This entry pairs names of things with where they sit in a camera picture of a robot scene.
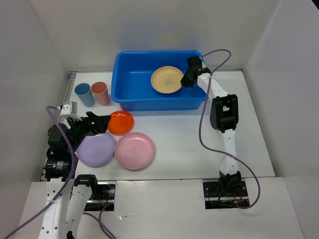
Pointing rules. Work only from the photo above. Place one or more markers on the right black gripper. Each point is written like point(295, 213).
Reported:
point(184, 82)

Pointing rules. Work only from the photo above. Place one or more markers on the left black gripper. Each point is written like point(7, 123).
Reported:
point(100, 123)

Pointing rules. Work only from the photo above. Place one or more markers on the orange plastic plate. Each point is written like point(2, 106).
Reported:
point(121, 123)

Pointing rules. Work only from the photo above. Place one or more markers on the yellow plastic plate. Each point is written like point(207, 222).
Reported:
point(166, 79)

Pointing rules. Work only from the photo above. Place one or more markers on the lilac plastic plate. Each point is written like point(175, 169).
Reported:
point(96, 151)

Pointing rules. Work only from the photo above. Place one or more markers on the salmon pink plastic cup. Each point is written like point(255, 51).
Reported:
point(100, 91)

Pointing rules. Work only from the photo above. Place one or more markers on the blue plastic cup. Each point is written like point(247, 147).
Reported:
point(83, 91)

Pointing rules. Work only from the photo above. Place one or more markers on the pink plastic plate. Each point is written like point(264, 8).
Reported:
point(134, 151)

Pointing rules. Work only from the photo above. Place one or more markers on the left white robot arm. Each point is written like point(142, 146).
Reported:
point(67, 194)

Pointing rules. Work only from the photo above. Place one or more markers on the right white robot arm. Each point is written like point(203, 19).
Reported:
point(223, 118)

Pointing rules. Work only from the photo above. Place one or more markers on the blue plastic bin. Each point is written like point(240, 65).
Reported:
point(131, 82)

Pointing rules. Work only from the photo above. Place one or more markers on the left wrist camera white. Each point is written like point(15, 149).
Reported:
point(68, 109)

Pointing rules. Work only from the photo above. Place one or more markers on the aluminium rail table edge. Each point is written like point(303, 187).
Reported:
point(66, 96)

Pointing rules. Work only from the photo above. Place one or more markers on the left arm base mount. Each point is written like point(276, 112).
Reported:
point(103, 198)

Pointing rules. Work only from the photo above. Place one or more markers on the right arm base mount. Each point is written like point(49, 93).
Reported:
point(216, 198)

